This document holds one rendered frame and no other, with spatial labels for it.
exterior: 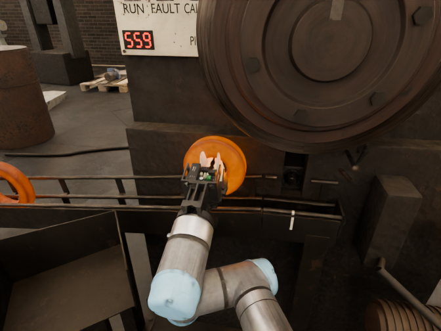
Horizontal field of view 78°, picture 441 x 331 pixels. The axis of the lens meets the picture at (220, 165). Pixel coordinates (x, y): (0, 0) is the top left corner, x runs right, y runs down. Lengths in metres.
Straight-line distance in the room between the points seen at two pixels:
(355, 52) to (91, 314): 0.70
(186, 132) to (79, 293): 0.46
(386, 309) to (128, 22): 0.94
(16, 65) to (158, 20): 2.49
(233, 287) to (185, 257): 0.14
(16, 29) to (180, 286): 9.01
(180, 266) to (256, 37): 0.38
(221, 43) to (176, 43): 0.20
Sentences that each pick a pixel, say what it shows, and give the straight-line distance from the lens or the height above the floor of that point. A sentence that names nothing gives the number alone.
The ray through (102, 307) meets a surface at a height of 0.60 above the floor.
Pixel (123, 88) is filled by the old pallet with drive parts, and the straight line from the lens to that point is 4.97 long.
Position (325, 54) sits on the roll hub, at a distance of 0.48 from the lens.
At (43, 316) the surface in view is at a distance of 0.76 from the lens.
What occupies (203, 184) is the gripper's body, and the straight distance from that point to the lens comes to 0.52.
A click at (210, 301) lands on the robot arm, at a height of 0.71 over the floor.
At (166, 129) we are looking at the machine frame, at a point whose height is 0.87.
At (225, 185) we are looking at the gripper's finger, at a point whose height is 0.83.
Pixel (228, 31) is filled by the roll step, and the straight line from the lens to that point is 0.54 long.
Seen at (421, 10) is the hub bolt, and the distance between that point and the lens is 0.51.
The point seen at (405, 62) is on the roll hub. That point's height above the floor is 1.09.
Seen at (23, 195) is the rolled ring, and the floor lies 0.65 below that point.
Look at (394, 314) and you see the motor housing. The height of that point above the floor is 0.53.
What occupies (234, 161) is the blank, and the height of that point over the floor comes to 0.85.
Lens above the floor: 1.15
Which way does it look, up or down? 29 degrees down
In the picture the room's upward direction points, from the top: straight up
